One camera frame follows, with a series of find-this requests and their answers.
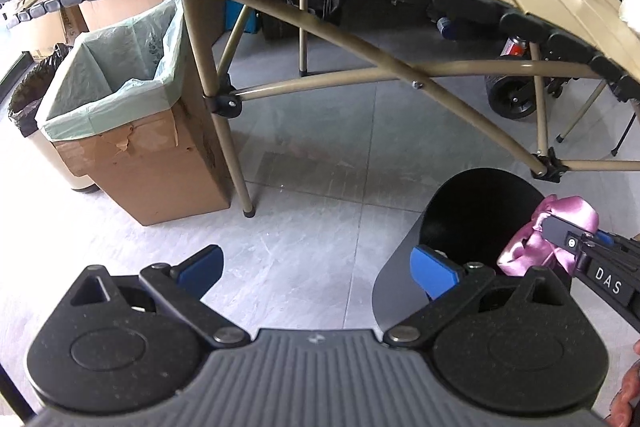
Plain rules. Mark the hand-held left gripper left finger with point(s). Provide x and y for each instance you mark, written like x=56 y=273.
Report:
x=202 y=264

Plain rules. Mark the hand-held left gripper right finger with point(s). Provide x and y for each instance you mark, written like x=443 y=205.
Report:
x=432 y=269

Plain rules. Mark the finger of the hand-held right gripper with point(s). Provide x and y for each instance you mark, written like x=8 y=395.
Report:
x=606 y=239
x=567 y=238

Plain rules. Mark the pink satin scrunchie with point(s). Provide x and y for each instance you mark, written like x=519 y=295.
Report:
x=525 y=252

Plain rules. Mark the black cylindrical bin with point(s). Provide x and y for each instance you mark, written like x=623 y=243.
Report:
x=480 y=212

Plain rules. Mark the person's right hand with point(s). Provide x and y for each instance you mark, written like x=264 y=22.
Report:
x=627 y=387

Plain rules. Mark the cardboard box green liner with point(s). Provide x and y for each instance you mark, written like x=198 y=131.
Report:
x=150 y=177

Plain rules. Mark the red canister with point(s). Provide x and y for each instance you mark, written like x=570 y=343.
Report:
x=517 y=46

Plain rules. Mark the bin with black bag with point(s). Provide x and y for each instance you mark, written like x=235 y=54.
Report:
x=30 y=102

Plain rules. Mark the teal box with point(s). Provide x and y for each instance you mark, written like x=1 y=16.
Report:
x=242 y=14

